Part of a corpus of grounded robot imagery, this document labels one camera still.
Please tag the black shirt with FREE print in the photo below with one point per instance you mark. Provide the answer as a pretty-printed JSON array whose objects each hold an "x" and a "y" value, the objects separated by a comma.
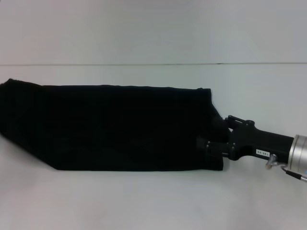
[{"x": 108, "y": 129}]

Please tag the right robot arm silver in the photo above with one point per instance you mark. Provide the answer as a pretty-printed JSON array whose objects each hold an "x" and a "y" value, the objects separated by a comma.
[{"x": 299, "y": 153}]

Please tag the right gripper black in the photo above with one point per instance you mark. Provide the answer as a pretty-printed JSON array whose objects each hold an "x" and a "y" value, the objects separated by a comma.
[{"x": 263, "y": 143}]

